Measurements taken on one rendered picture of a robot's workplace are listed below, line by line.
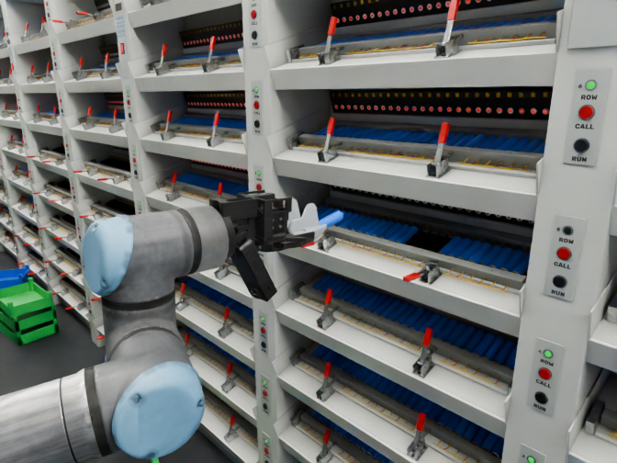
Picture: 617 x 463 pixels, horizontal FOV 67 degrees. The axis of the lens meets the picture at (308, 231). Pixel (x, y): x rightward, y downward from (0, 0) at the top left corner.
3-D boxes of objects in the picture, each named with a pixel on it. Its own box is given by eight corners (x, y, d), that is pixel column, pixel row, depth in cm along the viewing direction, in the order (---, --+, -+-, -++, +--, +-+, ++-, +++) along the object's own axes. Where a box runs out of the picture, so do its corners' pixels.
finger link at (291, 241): (319, 233, 74) (274, 242, 69) (319, 242, 75) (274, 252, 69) (302, 227, 78) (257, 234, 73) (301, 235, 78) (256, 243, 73)
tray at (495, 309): (521, 339, 76) (521, 292, 71) (277, 252, 118) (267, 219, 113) (568, 273, 87) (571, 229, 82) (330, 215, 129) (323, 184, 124)
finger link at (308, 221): (339, 201, 77) (293, 208, 72) (336, 236, 79) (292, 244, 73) (326, 198, 79) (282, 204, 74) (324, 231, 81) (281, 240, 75)
